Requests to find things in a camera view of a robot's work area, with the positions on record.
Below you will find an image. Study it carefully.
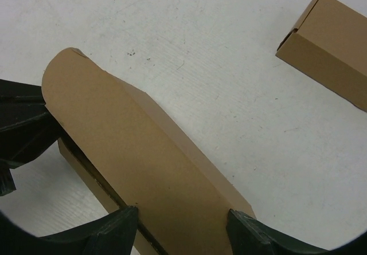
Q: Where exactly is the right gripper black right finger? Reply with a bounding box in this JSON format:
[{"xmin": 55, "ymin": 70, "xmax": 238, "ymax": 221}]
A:
[{"xmin": 226, "ymin": 209, "xmax": 366, "ymax": 255}]

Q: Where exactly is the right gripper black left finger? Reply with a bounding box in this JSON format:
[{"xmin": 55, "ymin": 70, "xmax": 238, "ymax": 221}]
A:
[{"xmin": 1, "ymin": 206, "xmax": 138, "ymax": 254}]

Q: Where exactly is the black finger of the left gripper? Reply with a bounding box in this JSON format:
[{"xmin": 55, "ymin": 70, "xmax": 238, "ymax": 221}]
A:
[{"xmin": 1, "ymin": 80, "xmax": 62, "ymax": 196}]

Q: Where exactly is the rectangular closed cardboard box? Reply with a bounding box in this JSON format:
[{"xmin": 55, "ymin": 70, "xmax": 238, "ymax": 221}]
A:
[{"xmin": 276, "ymin": 0, "xmax": 366, "ymax": 111}]

